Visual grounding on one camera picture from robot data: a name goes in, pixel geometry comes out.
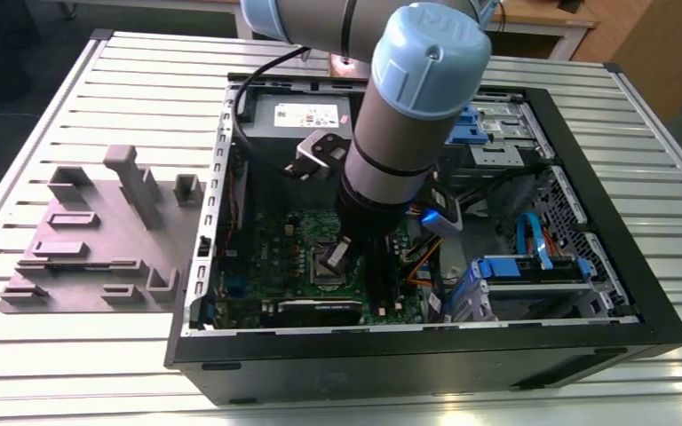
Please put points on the green motherboard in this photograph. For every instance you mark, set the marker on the green motherboard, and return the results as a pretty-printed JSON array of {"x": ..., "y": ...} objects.
[{"x": 275, "y": 275}]

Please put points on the black PC case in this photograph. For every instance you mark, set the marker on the black PC case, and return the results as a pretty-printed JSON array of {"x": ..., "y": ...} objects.
[{"x": 376, "y": 368}]

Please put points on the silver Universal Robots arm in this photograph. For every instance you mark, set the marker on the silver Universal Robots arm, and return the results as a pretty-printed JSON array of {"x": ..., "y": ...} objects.
[{"x": 388, "y": 146}]

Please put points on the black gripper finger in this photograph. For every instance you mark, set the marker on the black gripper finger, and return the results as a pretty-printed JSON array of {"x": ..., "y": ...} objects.
[{"x": 339, "y": 255}]

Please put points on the black graphics card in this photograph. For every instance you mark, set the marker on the black graphics card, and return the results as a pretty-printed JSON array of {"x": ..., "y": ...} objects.
[{"x": 317, "y": 310}]

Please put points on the black RAM slot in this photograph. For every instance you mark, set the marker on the black RAM slot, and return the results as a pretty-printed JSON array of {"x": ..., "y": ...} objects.
[
  {"x": 392, "y": 284},
  {"x": 373, "y": 284}
]

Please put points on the white power supply label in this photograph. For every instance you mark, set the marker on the white power supply label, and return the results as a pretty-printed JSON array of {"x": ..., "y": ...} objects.
[{"x": 311, "y": 113}]

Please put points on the blue drive rail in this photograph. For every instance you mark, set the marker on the blue drive rail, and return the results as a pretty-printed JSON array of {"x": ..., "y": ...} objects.
[{"x": 456, "y": 297}]

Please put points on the small black desk object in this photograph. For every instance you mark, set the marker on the small black desk object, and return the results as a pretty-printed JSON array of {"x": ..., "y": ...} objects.
[{"x": 568, "y": 5}]

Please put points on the silver drive cage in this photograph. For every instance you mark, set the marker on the silver drive cage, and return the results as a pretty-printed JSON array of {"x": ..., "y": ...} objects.
[{"x": 500, "y": 155}]

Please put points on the grey parts rack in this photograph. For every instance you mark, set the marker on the grey parts rack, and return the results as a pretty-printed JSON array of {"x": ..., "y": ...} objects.
[{"x": 116, "y": 270}]

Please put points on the blue board connector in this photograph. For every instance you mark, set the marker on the blue board connector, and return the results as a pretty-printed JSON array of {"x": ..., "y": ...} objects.
[{"x": 235, "y": 284}]

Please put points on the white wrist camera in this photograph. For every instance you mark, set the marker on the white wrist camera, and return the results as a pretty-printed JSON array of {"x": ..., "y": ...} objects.
[{"x": 442, "y": 222}]

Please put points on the hard disk in blue carrier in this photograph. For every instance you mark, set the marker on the hard disk in blue carrier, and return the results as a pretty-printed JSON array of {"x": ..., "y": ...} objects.
[{"x": 542, "y": 275}]

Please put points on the brown cabinet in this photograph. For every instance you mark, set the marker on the brown cabinet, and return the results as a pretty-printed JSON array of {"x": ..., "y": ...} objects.
[{"x": 661, "y": 53}]

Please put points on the silver disk bay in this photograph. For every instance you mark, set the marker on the silver disk bay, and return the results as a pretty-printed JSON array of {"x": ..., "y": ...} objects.
[{"x": 530, "y": 288}]

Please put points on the CPU socket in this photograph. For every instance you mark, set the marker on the CPU socket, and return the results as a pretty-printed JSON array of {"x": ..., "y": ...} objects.
[{"x": 316, "y": 245}]

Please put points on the grey power supply unit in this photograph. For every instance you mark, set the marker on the grey power supply unit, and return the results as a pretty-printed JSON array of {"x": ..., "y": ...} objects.
[{"x": 275, "y": 151}]

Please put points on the grey box camera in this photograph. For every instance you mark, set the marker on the grey box camera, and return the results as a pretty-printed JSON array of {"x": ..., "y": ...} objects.
[{"x": 323, "y": 146}]

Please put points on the blue drive latch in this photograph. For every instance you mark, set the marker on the blue drive latch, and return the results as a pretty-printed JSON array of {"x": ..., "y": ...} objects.
[{"x": 474, "y": 133}]

